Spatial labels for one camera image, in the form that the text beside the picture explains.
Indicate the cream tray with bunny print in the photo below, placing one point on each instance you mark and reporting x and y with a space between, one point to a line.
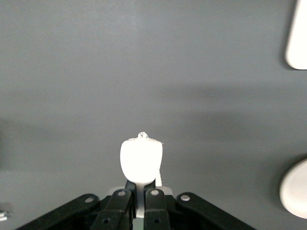
298 48

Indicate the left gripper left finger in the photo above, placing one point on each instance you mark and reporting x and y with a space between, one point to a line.
112 210

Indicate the white steamed bun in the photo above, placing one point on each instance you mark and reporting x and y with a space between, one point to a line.
141 160

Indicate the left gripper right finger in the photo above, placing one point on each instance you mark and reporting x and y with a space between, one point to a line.
156 210

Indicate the round white plate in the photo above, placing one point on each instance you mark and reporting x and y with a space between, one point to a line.
297 191

